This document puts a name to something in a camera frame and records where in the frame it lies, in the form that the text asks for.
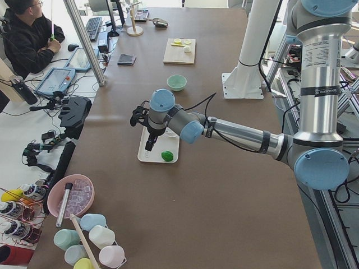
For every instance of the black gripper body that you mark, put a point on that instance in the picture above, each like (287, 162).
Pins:
(153, 131)

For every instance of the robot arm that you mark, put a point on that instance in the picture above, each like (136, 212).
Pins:
(315, 151)

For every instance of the pale green bowl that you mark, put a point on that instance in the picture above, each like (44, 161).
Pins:
(176, 82)

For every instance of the pink bowl with ice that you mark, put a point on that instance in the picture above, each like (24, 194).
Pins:
(80, 198)

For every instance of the metal tube in bowl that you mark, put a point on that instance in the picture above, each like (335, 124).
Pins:
(62, 209)

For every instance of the beige rabbit print tray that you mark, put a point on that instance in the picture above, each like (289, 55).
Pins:
(169, 141)

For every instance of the green lime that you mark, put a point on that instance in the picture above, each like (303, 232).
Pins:
(167, 156)

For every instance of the grey folded cloth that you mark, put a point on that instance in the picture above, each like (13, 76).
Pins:
(126, 60)

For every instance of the bamboo cutting board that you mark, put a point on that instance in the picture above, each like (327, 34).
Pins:
(176, 55)

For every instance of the yellow plastic knife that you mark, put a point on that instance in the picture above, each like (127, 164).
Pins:
(178, 45)

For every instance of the wooden mug tree stand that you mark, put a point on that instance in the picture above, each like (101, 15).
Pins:
(133, 30)

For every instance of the far blue teach pendant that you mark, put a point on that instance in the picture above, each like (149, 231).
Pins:
(78, 61)

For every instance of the blue teach pendant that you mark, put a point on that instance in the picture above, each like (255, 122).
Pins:
(78, 61)
(57, 79)

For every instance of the white plastic cup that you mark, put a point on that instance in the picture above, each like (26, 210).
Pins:
(101, 236)

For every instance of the near blue teach pendant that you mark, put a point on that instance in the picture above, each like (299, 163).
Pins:
(57, 79)

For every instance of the metal scoop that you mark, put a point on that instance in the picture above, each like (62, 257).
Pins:
(158, 22)

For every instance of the pink plastic cup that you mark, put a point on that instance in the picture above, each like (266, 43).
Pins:
(112, 256)

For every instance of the black keyboard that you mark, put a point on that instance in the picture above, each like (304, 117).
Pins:
(92, 27)

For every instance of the green plastic cup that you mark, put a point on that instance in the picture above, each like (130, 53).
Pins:
(66, 238)

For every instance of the light blue plastic cup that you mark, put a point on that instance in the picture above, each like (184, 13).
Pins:
(75, 253)

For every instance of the yellow plastic cup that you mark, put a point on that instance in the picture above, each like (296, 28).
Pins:
(83, 263)

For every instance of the black water bottle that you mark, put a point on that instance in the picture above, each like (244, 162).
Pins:
(23, 90)

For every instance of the seated person in black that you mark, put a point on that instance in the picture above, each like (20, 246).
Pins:
(33, 40)

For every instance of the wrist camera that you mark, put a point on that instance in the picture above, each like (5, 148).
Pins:
(140, 115)

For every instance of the aluminium frame post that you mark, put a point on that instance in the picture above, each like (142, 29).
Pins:
(84, 40)

